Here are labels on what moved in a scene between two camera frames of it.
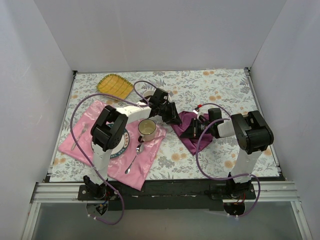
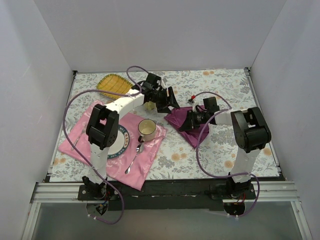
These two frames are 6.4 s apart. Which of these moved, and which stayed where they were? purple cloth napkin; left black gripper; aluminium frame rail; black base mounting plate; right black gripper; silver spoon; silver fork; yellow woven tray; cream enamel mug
Moved: left black gripper; purple cloth napkin; right black gripper
Stayed: aluminium frame rail; silver fork; silver spoon; yellow woven tray; black base mounting plate; cream enamel mug
